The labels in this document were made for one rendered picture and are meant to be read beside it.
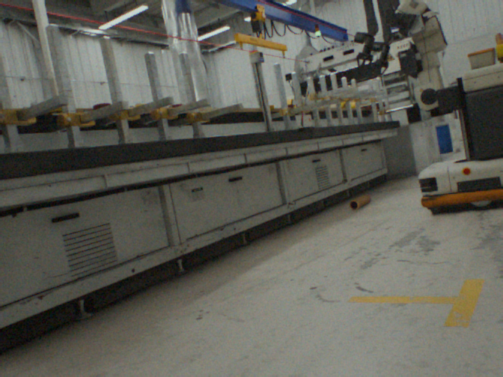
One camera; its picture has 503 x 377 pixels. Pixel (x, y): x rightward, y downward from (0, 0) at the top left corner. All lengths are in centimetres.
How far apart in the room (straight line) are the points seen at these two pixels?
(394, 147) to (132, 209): 424
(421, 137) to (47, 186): 470
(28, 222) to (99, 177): 32
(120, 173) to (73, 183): 23
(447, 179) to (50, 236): 219
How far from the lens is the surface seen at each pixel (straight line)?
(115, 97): 208
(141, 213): 239
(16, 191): 176
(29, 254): 203
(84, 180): 192
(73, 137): 189
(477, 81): 300
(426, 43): 325
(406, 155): 601
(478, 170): 297
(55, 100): 160
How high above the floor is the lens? 52
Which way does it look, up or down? 3 degrees down
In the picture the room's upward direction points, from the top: 11 degrees counter-clockwise
